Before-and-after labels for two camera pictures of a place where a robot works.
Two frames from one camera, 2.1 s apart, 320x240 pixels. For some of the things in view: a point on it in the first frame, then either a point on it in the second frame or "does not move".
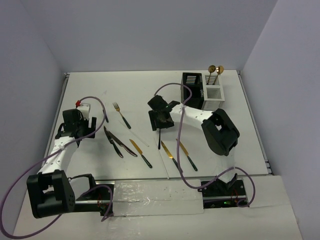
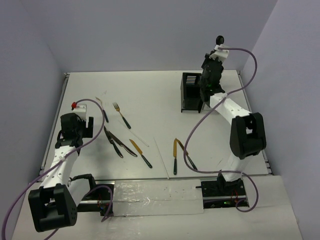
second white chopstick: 161,158 does not move
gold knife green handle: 137,148 does not move
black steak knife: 112,142 does not move
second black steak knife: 122,144 does not move
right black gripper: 156,124 to 207,59
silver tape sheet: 157,197 does not move
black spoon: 159,146 to 219,40
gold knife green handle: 169,155 to 175,156
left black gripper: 88,130 does not move
